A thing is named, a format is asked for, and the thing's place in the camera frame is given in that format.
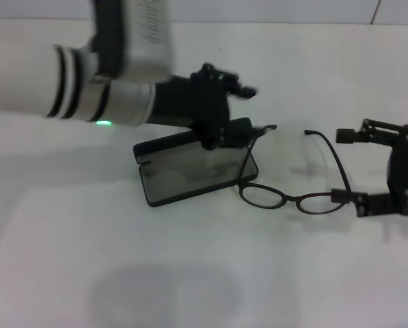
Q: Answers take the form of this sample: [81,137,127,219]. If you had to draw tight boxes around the black glasses case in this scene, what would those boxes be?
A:
[132,117,260,208]

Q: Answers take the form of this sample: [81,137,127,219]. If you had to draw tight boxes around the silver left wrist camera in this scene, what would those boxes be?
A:
[93,0,174,81]

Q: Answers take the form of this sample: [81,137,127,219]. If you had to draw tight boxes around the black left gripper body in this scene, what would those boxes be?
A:
[148,63,232,150]

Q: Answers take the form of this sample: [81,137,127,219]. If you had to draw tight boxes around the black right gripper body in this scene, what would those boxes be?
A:
[387,124,408,217]

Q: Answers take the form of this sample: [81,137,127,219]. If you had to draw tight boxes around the black glasses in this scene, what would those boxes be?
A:
[236,126,354,217]

